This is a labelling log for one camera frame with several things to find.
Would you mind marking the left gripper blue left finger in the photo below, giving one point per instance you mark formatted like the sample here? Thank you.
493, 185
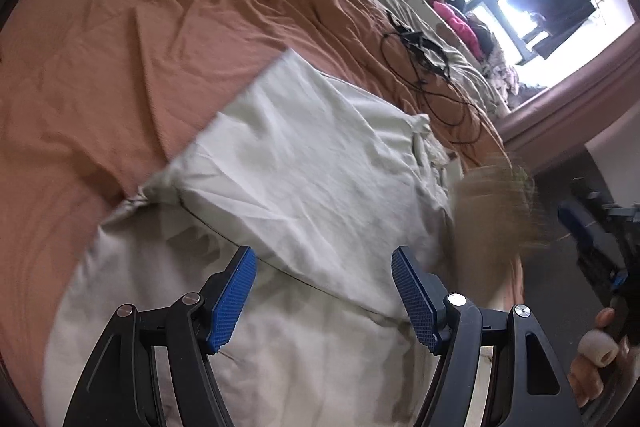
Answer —
119, 385

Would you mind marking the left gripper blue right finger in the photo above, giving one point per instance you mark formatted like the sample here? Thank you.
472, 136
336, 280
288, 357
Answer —
527, 386

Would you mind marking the beige jacket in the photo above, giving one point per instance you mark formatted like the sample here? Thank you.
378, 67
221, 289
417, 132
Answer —
323, 180

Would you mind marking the right hand with bandaged finger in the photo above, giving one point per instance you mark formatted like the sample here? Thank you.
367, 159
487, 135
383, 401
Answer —
595, 352

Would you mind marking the pink cloth by window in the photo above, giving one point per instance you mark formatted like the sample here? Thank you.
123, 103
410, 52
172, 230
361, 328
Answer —
460, 27

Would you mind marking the orange-brown blanket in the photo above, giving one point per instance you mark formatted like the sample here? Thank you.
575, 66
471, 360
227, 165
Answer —
97, 95

